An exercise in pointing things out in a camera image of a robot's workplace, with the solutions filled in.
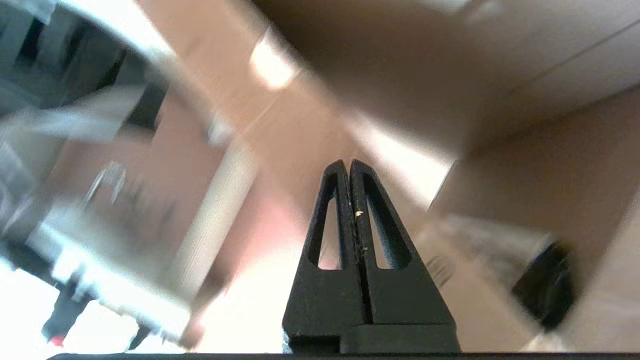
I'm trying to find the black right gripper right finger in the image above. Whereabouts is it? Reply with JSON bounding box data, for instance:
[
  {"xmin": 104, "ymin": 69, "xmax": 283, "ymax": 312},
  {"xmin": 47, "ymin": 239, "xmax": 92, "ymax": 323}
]
[{"xmin": 351, "ymin": 160, "xmax": 454, "ymax": 327}]

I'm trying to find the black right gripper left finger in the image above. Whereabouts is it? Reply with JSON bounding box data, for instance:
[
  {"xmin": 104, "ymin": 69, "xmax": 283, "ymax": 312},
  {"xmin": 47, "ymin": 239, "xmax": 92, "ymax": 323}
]
[{"xmin": 282, "ymin": 160, "xmax": 371, "ymax": 353}]

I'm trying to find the brown cardboard shoe box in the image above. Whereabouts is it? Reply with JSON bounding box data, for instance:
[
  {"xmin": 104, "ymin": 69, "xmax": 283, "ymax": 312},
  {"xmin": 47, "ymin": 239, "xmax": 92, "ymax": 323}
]
[{"xmin": 135, "ymin": 0, "xmax": 640, "ymax": 353}]

